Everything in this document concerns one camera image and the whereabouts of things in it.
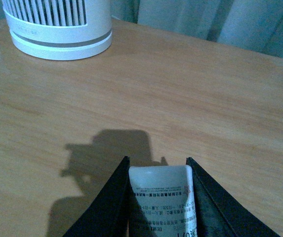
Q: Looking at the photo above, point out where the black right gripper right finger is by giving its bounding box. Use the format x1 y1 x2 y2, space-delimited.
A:
186 157 279 237

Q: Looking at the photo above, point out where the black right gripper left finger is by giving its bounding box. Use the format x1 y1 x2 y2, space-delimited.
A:
62 156 131 237

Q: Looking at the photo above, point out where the wooden nightstand cabinet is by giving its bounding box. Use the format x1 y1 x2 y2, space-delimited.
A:
0 20 283 237

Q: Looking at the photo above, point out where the white cylindrical air purifier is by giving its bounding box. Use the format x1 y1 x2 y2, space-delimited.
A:
2 0 112 61

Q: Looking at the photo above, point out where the grey-blue curtain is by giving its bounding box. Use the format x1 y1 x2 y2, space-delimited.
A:
0 0 283 62

